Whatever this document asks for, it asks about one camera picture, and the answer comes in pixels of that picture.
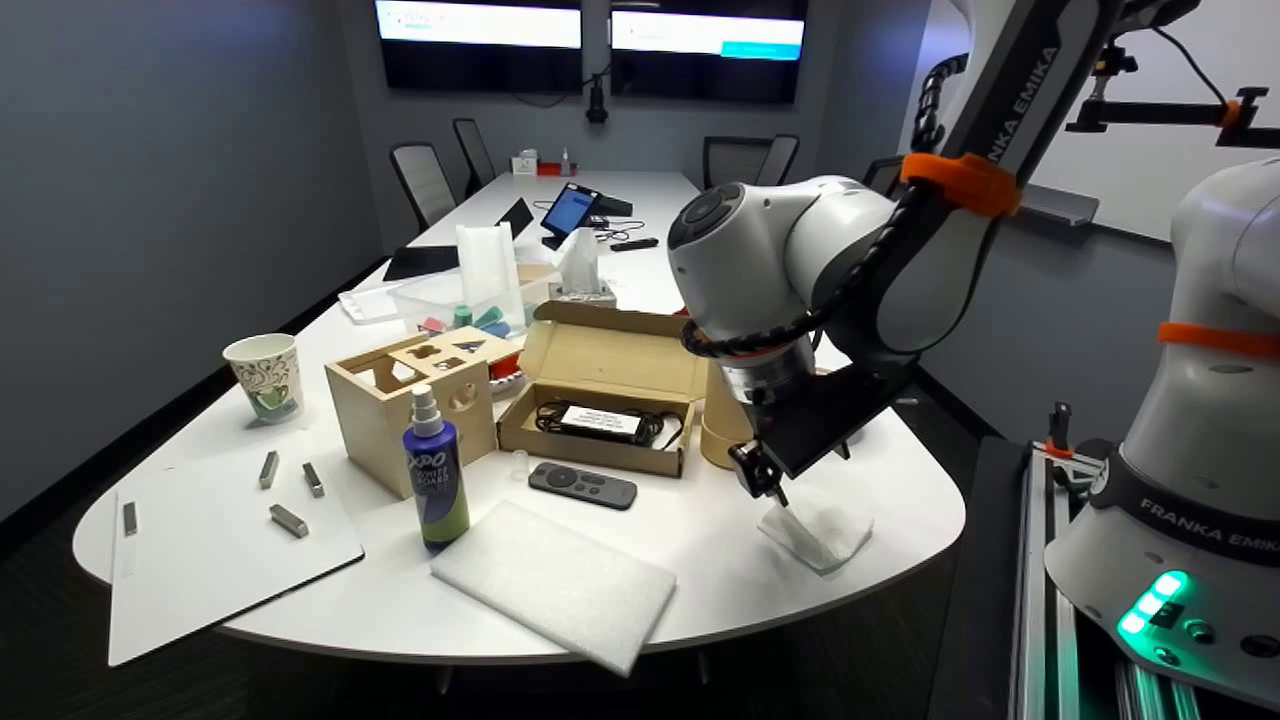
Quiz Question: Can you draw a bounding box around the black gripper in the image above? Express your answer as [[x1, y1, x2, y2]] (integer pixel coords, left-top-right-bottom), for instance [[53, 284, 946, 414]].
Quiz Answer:
[[732, 370, 900, 508]]

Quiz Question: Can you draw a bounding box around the white napkin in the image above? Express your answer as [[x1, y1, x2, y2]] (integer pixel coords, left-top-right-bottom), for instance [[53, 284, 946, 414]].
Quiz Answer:
[[762, 503, 872, 576]]

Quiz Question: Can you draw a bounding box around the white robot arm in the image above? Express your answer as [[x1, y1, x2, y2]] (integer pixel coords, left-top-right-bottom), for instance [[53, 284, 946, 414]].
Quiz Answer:
[[670, 0, 1280, 710]]

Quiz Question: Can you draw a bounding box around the beige water bottle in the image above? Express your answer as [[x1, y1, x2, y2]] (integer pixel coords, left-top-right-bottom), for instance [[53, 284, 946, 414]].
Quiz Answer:
[[702, 363, 753, 474]]

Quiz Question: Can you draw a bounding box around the black remote control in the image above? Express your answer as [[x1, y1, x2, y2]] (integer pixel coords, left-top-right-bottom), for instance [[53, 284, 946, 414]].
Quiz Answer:
[[527, 466, 635, 512]]

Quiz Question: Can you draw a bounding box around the open cardboard box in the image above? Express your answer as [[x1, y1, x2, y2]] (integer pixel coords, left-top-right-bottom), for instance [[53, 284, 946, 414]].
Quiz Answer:
[[496, 301, 710, 476]]

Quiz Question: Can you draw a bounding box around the white foam board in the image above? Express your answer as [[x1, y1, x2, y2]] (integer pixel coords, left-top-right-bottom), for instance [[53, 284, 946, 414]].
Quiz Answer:
[[432, 503, 678, 676]]

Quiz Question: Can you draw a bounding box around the black office chair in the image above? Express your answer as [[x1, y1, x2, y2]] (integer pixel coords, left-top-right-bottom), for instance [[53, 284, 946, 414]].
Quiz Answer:
[[453, 116, 496, 190], [861, 157, 900, 196], [706, 134, 799, 190], [391, 146, 458, 230]]

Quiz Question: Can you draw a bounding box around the blue tablet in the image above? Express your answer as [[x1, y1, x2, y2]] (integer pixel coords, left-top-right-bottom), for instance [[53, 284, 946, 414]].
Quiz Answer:
[[539, 184, 598, 239]]

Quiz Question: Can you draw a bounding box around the clear plastic bag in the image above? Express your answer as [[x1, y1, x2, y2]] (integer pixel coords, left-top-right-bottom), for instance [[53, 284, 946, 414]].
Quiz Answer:
[[458, 223, 524, 336]]

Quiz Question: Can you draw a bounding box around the purple spray bottle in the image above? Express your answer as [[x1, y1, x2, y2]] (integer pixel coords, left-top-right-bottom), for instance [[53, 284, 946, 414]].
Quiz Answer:
[[401, 383, 468, 553]]

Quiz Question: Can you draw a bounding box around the wooden shape sorter box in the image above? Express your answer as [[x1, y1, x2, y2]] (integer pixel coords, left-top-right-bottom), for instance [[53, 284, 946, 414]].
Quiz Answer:
[[323, 328, 520, 496]]

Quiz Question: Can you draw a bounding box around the grey metal block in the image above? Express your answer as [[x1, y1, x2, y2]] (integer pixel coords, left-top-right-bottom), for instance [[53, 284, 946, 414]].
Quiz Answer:
[[301, 466, 323, 500], [256, 450, 281, 494], [270, 503, 309, 540], [119, 500, 139, 537]]

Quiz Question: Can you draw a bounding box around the paper cup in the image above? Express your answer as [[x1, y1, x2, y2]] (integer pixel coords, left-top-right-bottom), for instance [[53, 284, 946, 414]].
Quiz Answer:
[[223, 331, 301, 419]]

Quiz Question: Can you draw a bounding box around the large white board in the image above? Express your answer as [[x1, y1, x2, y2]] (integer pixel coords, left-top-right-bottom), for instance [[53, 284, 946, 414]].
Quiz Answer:
[[110, 453, 365, 669]]

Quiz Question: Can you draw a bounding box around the right wall monitor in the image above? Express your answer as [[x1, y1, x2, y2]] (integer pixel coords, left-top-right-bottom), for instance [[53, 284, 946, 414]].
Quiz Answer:
[[608, 0, 808, 104]]

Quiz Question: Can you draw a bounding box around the wall monitor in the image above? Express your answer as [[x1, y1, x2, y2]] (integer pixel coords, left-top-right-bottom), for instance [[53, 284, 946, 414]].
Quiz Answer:
[[378, 0, 582, 92], [608, 0, 808, 104]]

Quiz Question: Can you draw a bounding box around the left wall monitor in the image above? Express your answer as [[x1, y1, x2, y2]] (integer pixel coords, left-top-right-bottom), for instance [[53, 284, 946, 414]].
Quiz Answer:
[[378, 0, 582, 92]]

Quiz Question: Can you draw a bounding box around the camera on mount arm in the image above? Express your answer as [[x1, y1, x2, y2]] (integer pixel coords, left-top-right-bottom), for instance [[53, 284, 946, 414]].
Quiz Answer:
[[1070, 0, 1280, 148]]

